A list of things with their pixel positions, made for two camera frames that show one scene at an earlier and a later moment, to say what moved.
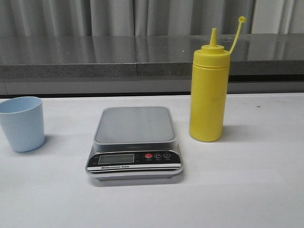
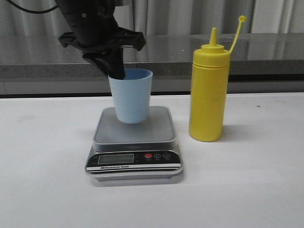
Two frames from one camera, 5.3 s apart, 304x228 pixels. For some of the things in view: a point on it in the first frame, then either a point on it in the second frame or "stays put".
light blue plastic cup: (23, 119) to (131, 95)
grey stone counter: (146, 64) stays put
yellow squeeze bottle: (210, 73) stays put
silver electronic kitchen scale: (134, 143) stays put
